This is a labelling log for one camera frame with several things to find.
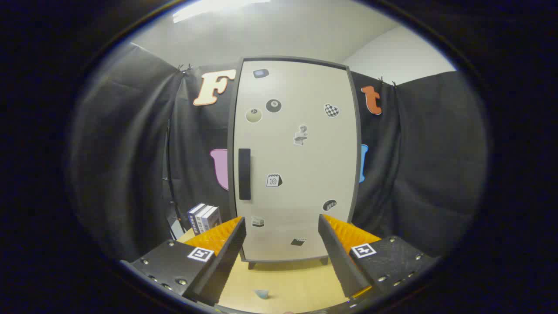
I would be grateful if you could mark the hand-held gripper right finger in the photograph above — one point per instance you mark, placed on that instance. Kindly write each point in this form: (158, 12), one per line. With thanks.
(338, 261)

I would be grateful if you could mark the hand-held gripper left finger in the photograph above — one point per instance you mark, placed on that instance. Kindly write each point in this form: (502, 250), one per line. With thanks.
(226, 261)

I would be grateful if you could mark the blue and white tube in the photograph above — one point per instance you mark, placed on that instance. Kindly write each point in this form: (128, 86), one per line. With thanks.
(261, 294)

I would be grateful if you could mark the white cabinet door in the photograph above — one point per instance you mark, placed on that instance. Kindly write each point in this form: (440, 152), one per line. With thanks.
(305, 174)

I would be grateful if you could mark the grey cabinet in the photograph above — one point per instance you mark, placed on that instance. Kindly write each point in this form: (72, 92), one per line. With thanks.
(230, 131)

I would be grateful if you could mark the black backdrop cloth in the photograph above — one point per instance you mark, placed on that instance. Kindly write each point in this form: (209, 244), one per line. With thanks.
(122, 152)

